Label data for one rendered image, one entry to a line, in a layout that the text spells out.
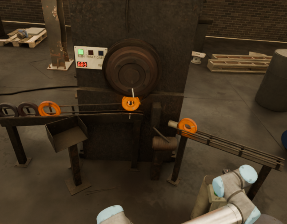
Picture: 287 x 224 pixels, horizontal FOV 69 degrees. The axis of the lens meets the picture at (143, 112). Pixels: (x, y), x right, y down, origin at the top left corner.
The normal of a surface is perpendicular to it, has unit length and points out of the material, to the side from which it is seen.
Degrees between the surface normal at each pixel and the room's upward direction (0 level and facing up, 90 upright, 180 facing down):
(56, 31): 90
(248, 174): 19
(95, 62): 90
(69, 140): 5
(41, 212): 0
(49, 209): 0
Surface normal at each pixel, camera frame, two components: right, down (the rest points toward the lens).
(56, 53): 0.01, 0.56
